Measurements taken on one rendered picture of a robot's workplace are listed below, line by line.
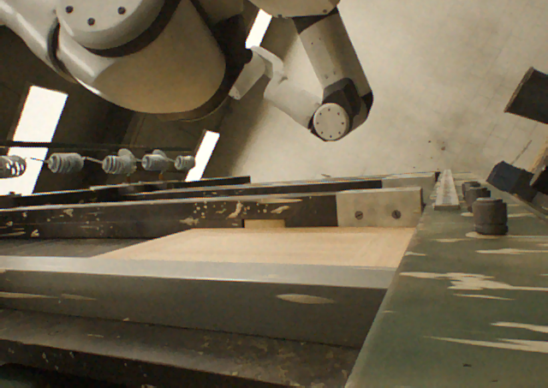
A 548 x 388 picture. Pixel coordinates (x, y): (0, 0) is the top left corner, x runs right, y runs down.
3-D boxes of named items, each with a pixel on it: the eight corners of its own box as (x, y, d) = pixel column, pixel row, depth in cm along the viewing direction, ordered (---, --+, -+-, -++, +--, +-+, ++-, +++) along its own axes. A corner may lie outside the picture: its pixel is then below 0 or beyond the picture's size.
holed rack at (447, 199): (460, 209, 49) (460, 204, 49) (434, 210, 50) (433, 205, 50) (450, 170, 199) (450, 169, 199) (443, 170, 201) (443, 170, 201)
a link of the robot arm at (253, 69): (242, 65, 101) (274, 75, 94) (216, 93, 98) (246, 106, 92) (223, 27, 92) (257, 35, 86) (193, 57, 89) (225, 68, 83)
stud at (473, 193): (492, 215, 42) (491, 188, 42) (467, 215, 43) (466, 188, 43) (491, 211, 44) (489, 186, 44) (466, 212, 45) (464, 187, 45)
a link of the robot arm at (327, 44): (391, 112, 84) (350, 12, 81) (372, 127, 74) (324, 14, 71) (345, 131, 91) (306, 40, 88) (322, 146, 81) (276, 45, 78)
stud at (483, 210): (510, 237, 30) (509, 199, 30) (474, 237, 31) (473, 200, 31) (506, 231, 33) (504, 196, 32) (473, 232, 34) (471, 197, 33)
